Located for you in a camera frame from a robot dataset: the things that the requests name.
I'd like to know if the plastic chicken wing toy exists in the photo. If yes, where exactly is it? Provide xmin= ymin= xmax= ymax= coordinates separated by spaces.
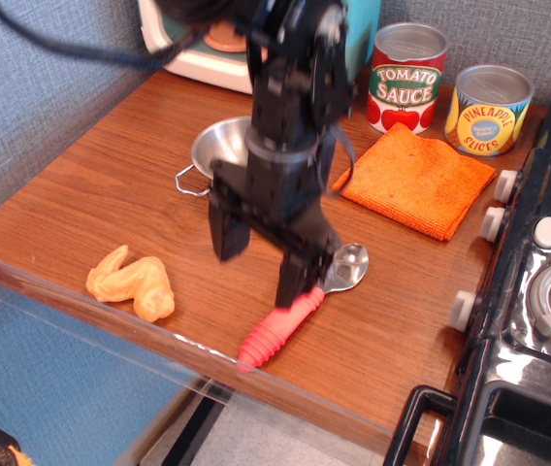
xmin=86 ymin=245 xmax=176 ymax=322

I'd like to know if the black toy stove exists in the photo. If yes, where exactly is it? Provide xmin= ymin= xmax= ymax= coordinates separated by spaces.
xmin=384 ymin=105 xmax=551 ymax=465

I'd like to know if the white stove knob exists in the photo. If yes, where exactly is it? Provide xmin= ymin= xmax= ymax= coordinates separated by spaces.
xmin=449 ymin=290 xmax=476 ymax=332
xmin=479 ymin=207 xmax=505 ymax=243
xmin=494 ymin=170 xmax=519 ymax=205

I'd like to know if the tomato sauce can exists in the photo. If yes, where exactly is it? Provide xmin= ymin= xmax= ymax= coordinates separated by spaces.
xmin=367 ymin=22 xmax=448 ymax=134

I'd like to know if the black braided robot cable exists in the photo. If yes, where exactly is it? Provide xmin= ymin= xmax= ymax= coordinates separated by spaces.
xmin=0 ymin=0 xmax=209 ymax=72

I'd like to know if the white stove knob middle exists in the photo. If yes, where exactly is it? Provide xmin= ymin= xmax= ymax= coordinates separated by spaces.
xmin=479 ymin=207 xmax=505 ymax=243

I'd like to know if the silver metal pan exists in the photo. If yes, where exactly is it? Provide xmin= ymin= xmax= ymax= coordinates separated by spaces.
xmin=175 ymin=116 xmax=251 ymax=198

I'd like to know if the clear acrylic table guard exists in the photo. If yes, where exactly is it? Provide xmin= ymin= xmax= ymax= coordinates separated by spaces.
xmin=0 ymin=246 xmax=444 ymax=466

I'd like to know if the teal toy microwave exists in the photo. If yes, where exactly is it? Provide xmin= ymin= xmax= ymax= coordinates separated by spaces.
xmin=138 ymin=1 xmax=381 ymax=94

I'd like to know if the orange folded cloth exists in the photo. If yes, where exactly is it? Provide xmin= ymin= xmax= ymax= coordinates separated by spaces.
xmin=333 ymin=123 xmax=496 ymax=242

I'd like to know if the white stove knob lower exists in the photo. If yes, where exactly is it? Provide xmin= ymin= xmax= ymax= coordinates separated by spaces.
xmin=449 ymin=290 xmax=476 ymax=332

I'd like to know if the red handled metal spoon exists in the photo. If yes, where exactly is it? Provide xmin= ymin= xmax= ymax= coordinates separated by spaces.
xmin=237 ymin=243 xmax=370 ymax=373

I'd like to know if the white stove knob upper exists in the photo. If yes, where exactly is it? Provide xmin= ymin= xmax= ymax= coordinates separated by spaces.
xmin=494 ymin=170 xmax=519 ymax=205

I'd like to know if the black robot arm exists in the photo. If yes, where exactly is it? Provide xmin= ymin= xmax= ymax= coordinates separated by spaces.
xmin=159 ymin=1 xmax=352 ymax=308

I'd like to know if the pineapple slices can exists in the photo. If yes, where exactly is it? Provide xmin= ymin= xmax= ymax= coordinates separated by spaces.
xmin=444 ymin=64 xmax=535 ymax=156

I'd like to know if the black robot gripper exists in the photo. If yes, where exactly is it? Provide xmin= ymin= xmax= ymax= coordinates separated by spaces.
xmin=209 ymin=123 xmax=341 ymax=309

